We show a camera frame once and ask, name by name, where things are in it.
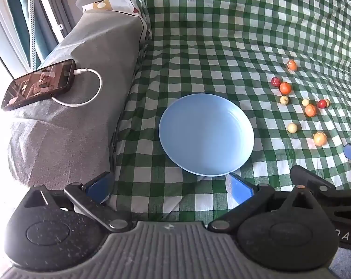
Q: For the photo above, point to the green checked cloth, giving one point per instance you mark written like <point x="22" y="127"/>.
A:
<point x="222" y="35"/>

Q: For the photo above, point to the black smartphone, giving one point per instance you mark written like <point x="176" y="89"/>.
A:
<point x="38" y="82"/>

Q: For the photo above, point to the light blue plate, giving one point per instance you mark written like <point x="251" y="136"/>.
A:
<point x="206" y="135"/>

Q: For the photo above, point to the white perforated strip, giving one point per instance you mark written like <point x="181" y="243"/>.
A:
<point x="32" y="20"/>

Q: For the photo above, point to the small red fruit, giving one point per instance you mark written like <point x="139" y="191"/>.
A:
<point x="275" y="81"/>
<point x="321" y="103"/>

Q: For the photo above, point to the tan cardboard tag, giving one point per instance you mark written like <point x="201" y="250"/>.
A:
<point x="101" y="5"/>

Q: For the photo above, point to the large yellow-orange fruit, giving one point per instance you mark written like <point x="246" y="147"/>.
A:
<point x="320" y="138"/>

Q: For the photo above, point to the grey window frame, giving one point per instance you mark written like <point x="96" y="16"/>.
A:
<point x="53" y="5"/>

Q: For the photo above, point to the small pale yellow fruit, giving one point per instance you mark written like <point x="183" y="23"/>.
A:
<point x="292" y="127"/>
<point x="284" y="100"/>
<point x="305" y="102"/>

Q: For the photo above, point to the small orange fruit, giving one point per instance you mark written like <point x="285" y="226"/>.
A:
<point x="311" y="110"/>
<point x="285" y="88"/>
<point x="292" y="64"/>

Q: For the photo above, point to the teal curtain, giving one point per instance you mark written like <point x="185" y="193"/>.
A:
<point x="18" y="11"/>

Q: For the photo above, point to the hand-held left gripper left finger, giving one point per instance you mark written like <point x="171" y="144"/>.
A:
<point x="99" y="187"/>

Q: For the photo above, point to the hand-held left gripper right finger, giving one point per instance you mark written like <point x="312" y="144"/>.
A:
<point x="240" y="189"/>

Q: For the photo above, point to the grey fabric covered box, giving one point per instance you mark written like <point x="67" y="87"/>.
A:
<point x="99" y="49"/>

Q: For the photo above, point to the small yellow-orange fruit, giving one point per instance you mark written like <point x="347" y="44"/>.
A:
<point x="328" y="102"/>

